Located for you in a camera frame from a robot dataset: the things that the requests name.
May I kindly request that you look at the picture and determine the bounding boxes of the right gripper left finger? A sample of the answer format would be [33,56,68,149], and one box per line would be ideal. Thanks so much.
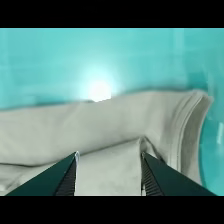
[4,150,81,197]

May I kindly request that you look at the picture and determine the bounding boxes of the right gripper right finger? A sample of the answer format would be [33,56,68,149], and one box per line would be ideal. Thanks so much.
[140,151,218,197]

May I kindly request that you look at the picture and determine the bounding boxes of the grey T-shirt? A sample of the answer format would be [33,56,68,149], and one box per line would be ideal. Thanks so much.
[0,88,215,197]

